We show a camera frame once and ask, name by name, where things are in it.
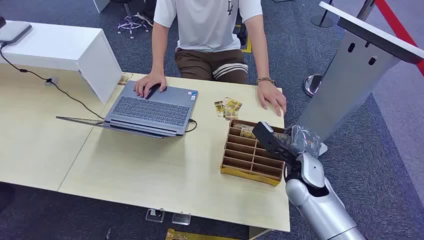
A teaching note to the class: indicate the person's right hand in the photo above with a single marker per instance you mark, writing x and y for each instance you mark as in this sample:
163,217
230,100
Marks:
149,82

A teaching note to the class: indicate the robot right hand grey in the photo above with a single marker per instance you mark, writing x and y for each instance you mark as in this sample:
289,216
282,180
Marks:
303,140

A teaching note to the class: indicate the person's left hand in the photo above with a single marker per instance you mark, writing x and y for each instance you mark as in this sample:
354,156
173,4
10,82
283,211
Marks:
270,94

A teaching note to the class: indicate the person's left forearm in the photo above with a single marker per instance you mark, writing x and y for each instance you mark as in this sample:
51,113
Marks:
260,49

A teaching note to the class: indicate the robot right arm silver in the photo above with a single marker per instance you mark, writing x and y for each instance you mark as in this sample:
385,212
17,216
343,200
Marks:
318,205

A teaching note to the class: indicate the person's right forearm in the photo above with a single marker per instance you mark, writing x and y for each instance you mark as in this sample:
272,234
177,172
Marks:
159,49

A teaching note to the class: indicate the gold printed card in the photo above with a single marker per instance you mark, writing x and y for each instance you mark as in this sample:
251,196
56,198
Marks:
218,108
231,114
125,78
245,130
233,103

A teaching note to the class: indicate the wooden card organizer box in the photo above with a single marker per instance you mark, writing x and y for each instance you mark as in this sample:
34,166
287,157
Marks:
245,159

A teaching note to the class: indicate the person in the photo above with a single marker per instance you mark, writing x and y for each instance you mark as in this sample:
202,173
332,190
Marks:
205,26

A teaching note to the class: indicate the grey laptop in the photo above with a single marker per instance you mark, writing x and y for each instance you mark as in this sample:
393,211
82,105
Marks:
155,109

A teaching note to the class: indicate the chrome stanchion base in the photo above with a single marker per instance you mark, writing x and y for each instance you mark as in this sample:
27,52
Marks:
312,85

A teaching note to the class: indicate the chrome stool base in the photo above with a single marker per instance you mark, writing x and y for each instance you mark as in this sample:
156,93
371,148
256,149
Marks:
132,24

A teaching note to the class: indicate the grey kiosk stand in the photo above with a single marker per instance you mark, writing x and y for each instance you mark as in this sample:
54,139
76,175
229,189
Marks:
351,76

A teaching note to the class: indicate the white desk shelf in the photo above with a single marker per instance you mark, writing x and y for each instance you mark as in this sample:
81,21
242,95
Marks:
69,49

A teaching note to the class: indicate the dark stanchion base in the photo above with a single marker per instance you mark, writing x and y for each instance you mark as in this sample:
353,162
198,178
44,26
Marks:
322,20

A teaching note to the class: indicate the silver stanchion pole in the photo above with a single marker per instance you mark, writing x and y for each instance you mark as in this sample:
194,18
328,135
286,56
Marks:
365,9

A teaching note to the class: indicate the red barrier belt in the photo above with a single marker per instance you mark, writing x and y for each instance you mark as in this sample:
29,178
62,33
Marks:
397,28

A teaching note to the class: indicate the flat grey device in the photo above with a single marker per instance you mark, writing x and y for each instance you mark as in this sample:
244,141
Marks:
13,31

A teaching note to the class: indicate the gold foil sheet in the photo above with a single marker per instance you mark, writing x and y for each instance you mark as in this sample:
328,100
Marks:
192,236

